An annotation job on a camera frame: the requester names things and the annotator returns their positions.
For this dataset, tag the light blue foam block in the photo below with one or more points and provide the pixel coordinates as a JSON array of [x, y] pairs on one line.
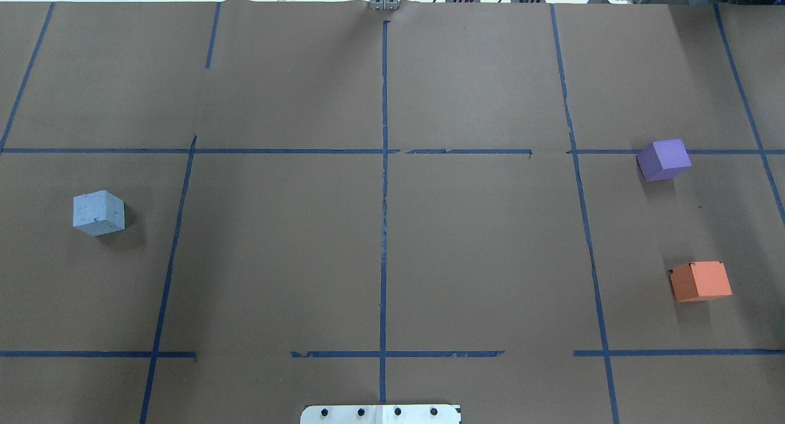
[[98, 213]]

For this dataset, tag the purple foam block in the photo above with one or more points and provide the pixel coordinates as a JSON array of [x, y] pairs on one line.
[[663, 160]]

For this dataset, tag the orange foam block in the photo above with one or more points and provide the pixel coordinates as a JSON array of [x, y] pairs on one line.
[[700, 281]]

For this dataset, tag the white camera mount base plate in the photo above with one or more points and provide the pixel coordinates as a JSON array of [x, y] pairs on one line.
[[382, 413]]

